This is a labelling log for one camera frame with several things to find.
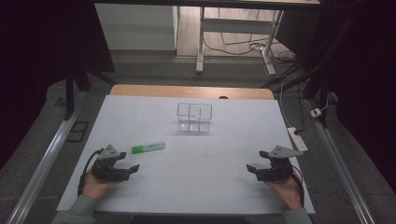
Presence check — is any aluminium rail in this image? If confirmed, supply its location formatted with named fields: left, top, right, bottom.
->
left=304, top=98, right=376, bottom=224
left=6, top=91, right=89, bottom=224

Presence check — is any dark curtain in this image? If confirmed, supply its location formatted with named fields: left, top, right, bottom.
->
left=0, top=0, right=115, bottom=171
left=319, top=0, right=396, bottom=194

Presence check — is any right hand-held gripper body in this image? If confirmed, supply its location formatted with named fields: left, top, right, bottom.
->
left=256, top=145, right=304, bottom=183

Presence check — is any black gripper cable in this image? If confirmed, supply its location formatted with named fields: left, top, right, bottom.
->
left=77, top=147, right=104, bottom=197
left=290, top=164, right=306, bottom=209

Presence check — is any black metal stand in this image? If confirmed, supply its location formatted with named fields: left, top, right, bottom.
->
left=261, top=6, right=344, bottom=129
left=63, top=60, right=117, bottom=121

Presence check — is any white desk frame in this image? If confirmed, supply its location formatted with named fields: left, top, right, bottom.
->
left=195, top=5, right=286, bottom=76

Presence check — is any wooden table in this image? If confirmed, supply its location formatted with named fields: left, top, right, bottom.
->
left=109, top=83, right=276, bottom=101

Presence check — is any white power strip cable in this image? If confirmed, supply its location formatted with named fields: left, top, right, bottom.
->
left=278, top=81, right=292, bottom=129

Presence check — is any person's right hand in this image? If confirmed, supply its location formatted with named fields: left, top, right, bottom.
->
left=264, top=169, right=304, bottom=211

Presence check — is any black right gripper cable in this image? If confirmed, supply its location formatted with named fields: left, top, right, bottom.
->
left=290, top=164, right=306, bottom=209

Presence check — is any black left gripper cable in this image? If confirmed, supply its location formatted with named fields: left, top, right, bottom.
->
left=77, top=147, right=104, bottom=197

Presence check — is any person's left hand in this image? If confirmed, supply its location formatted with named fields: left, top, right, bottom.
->
left=81, top=170, right=121, bottom=202

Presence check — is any white power strip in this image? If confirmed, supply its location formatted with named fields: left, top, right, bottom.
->
left=286, top=126, right=309, bottom=153

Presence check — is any clear plastic pen organizer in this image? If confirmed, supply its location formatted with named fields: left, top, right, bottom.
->
left=176, top=102, right=214, bottom=133

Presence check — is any white table cover sheet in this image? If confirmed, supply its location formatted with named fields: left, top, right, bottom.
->
left=56, top=94, right=316, bottom=216

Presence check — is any green marker pen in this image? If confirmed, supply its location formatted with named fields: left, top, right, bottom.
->
left=131, top=141, right=166, bottom=155

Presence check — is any tangle of floor cables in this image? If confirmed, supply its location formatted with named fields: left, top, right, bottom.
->
left=204, top=8, right=297, bottom=79

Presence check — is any white cabinet panel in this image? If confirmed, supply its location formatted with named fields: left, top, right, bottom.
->
left=94, top=3, right=178, bottom=51

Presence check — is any black floor socket cover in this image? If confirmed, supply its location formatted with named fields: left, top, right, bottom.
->
left=65, top=120, right=91, bottom=144

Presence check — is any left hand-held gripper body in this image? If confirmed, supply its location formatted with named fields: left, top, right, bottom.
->
left=91, top=144, right=131, bottom=182

